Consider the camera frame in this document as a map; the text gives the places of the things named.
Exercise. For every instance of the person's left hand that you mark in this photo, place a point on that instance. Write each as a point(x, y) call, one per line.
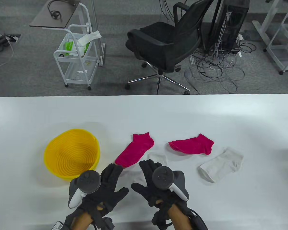
point(105, 191)

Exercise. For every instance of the person's right hand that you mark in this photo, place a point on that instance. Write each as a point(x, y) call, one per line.
point(146, 194)

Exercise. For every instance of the white sock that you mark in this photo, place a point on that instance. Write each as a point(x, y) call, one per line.
point(220, 165)
point(158, 158)

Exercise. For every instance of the pink sock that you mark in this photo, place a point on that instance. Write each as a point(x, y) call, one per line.
point(194, 145)
point(136, 148)

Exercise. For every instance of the person's left forearm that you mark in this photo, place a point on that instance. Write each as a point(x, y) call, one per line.
point(81, 221)

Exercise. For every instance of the yellow ribbed basket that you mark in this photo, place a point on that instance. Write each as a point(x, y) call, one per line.
point(72, 153)

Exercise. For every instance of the black box with white label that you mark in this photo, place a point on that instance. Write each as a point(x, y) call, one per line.
point(58, 225)
point(198, 221)

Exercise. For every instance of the green and white wipes pack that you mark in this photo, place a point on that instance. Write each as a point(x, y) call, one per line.
point(69, 46)

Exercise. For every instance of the black office chair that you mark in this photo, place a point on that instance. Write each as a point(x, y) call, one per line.
point(158, 40)

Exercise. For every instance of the white paper sheet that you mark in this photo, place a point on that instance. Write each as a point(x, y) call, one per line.
point(91, 37)

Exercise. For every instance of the floor socket box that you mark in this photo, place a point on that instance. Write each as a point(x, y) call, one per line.
point(14, 38)

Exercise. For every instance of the white power strip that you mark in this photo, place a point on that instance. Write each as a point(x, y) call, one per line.
point(240, 37)

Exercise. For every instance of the dark brown side table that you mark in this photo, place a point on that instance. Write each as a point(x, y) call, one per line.
point(52, 16)

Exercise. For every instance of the white metal rack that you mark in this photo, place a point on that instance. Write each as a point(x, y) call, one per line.
point(278, 51)

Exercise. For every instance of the black computer tower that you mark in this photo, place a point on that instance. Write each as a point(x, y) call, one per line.
point(237, 21)

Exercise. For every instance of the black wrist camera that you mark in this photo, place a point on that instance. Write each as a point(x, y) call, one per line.
point(108, 224)
point(160, 222)

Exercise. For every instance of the grey metal post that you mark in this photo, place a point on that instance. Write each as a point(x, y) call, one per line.
point(97, 28)

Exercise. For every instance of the white desk frame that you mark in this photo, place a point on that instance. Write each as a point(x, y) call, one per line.
point(261, 28)

